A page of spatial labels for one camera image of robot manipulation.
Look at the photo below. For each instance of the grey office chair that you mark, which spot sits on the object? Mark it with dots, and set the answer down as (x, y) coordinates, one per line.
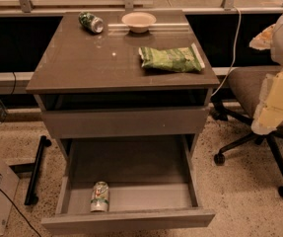
(245, 84)

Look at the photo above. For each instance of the white green 7up can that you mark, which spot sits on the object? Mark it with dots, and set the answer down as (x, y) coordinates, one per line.
(100, 197)

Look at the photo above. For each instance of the black metal bar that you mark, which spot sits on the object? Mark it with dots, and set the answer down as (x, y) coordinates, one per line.
(31, 197)

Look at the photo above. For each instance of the green chip bag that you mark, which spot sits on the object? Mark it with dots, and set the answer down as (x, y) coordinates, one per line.
(180, 60)

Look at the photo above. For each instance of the white paper bowl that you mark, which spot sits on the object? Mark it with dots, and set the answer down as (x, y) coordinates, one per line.
(138, 22)

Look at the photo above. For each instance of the closed top drawer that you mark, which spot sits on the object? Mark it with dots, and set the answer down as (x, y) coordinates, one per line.
(131, 122)

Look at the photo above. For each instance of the dark green soda can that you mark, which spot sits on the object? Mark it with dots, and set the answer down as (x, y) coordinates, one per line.
(91, 22)

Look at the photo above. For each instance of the open middle drawer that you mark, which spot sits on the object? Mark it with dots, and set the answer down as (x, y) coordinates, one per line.
(150, 181)

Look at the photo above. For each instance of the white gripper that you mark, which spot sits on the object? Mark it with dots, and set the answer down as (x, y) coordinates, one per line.
(268, 114)

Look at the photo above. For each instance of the grey drawer cabinet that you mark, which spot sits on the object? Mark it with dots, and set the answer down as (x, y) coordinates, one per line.
(82, 71)

